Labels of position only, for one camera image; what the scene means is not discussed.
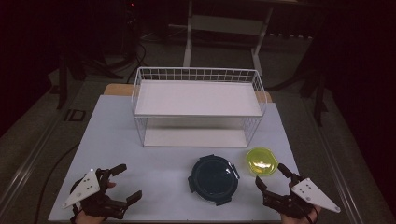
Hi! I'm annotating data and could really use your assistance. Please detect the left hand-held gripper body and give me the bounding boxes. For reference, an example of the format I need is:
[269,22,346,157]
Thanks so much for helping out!
[61,167,129,220]

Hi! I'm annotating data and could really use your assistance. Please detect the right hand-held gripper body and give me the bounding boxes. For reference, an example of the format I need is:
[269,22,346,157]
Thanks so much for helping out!
[262,174,342,219]

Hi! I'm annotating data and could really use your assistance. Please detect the yellow-green plastic bowl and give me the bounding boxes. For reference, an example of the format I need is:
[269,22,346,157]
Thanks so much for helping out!
[246,147,279,177]

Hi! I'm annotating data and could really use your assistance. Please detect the dark blue lidded round container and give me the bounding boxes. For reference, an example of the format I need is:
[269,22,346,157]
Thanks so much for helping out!
[187,154,241,207]

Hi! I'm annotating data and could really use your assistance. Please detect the white wire shelf rack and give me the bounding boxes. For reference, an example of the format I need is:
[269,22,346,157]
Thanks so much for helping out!
[131,66,268,148]

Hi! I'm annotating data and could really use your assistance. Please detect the person's right hand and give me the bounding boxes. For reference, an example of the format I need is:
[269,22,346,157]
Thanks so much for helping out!
[280,204,322,224]

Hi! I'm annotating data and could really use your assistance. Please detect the person's left hand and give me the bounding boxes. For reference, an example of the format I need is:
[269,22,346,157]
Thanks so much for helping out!
[74,181,118,224]

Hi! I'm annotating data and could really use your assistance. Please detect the black metal stand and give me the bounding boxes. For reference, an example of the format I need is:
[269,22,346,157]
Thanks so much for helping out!
[56,50,69,110]
[312,69,329,127]

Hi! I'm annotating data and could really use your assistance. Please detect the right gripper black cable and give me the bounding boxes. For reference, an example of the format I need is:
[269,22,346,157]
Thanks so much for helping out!
[306,205,320,224]

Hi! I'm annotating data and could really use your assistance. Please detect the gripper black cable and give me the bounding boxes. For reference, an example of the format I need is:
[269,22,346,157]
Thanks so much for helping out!
[69,180,82,223]
[306,205,320,224]

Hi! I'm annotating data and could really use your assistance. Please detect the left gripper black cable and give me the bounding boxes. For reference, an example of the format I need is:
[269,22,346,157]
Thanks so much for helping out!
[69,180,82,223]

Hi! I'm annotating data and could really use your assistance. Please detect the black floor cable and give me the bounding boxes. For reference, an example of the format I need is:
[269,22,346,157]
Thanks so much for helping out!
[33,142,81,224]

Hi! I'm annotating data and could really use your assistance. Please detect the black tangled cables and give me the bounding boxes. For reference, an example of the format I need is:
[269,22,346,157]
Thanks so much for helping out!
[102,36,148,83]

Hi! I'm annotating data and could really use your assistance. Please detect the white metal desk frame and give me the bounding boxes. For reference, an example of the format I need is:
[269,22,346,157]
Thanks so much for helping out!
[182,0,276,77]

